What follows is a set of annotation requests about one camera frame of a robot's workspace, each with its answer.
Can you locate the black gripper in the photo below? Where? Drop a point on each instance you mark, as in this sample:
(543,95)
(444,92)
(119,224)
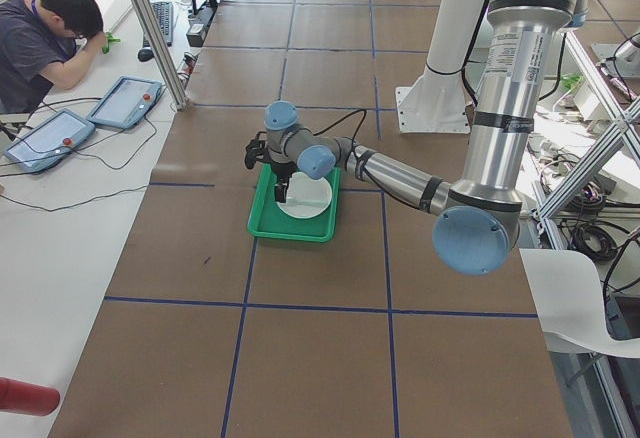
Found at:
(283,170)

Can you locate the pale green plastic fork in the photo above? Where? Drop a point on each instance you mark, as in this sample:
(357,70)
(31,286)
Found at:
(308,203)

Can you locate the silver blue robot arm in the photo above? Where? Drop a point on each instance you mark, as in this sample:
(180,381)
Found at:
(476,216)

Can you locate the white round plate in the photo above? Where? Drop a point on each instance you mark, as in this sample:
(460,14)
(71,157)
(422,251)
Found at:
(304,188)

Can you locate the green plastic tray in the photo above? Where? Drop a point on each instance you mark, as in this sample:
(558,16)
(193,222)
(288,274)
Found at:
(268,221)

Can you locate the blue teach pendant far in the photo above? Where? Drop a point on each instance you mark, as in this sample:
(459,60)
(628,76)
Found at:
(126,103)

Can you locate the blue teach pendant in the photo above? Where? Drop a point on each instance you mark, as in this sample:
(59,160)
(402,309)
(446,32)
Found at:
(50,142)
(126,103)

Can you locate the black keyboard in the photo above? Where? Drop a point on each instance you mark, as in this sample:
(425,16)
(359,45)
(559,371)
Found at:
(164,14)

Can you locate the blue teach pendant near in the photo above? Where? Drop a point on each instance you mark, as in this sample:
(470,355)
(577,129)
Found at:
(50,142)

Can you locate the seated person dark shirt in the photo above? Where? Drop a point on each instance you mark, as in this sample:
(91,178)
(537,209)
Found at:
(46,44)

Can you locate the white paper sheet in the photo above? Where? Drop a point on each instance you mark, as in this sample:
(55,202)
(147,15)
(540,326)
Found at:
(566,289)

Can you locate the red cylinder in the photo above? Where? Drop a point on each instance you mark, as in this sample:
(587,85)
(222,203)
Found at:
(27,398)

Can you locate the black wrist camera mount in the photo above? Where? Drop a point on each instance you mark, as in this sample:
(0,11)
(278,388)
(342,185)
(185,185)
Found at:
(256,151)

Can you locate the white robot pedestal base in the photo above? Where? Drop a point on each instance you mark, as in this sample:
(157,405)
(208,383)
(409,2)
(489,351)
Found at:
(436,103)

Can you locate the aluminium frame post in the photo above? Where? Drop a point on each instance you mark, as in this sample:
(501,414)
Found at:
(164,61)

